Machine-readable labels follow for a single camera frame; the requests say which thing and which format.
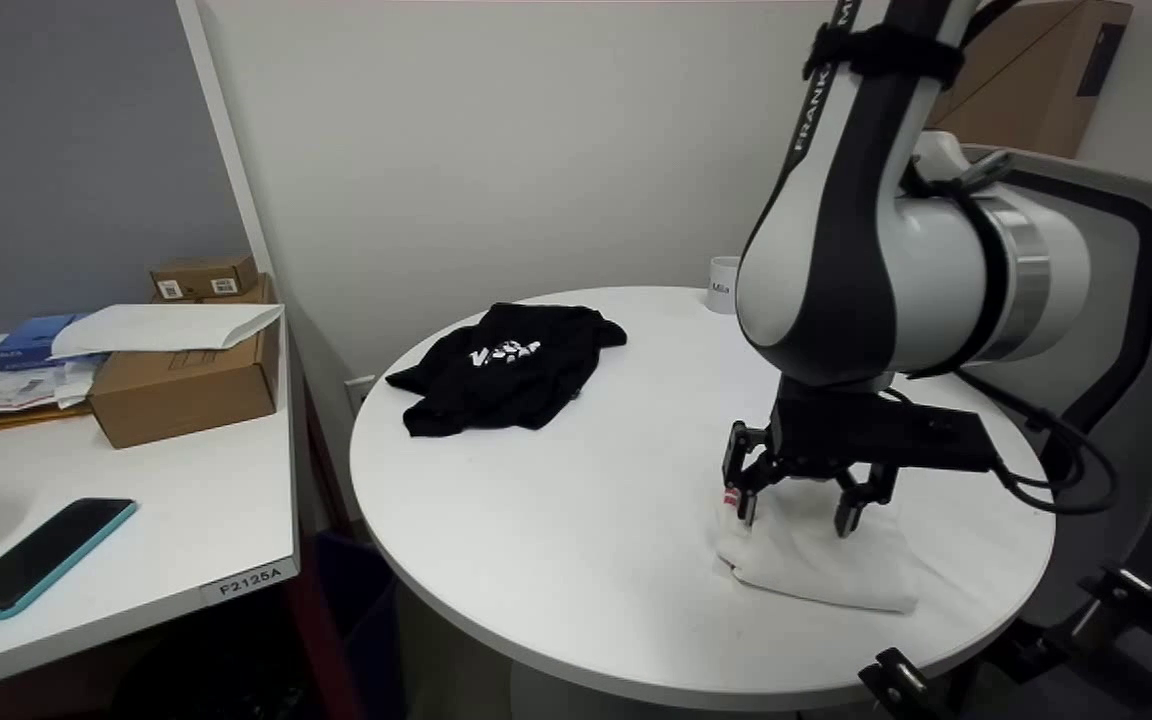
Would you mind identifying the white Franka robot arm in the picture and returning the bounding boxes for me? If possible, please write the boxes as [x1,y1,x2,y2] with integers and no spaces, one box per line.
[721,0,1090,530]

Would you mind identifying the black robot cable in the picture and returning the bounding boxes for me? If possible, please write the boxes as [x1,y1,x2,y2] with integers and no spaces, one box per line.
[890,370,1124,519]

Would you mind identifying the grey desk partition panel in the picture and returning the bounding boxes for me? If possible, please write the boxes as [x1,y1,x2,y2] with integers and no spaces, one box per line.
[0,0,247,331]

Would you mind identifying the white towel red stripes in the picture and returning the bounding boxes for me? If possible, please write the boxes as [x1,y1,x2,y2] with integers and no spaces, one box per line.
[702,480,915,617]

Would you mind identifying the white paper envelope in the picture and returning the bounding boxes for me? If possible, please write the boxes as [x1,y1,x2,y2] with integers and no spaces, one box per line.
[50,304,281,359]

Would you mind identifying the grey mesh office chair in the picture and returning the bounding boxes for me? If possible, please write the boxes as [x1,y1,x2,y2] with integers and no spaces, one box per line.
[972,152,1152,629]

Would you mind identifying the small cardboard box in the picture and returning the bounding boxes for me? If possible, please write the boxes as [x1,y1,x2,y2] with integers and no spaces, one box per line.
[152,255,271,304]

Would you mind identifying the large flat cardboard box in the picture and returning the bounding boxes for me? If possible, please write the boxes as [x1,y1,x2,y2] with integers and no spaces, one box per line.
[86,318,281,446]

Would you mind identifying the white office desk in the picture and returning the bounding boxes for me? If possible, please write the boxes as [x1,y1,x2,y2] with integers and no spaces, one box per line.
[0,298,302,708]

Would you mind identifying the brown cardboard sheet on wall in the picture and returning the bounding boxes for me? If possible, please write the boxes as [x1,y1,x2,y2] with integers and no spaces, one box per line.
[933,0,1131,155]

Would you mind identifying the smartphone with blue case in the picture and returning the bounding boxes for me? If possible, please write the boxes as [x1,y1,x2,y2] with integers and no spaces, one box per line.
[0,495,135,621]

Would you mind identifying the black table clamp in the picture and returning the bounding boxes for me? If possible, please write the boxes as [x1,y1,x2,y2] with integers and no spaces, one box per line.
[860,648,962,720]

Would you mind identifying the black cloth white print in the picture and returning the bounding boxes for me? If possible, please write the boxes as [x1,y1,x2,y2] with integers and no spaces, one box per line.
[389,304,629,435]

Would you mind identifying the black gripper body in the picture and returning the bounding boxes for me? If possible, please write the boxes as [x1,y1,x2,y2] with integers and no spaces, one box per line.
[770,380,994,480]

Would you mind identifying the blue box on desk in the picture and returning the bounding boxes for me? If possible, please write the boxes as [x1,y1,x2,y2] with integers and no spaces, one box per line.
[0,311,70,370]

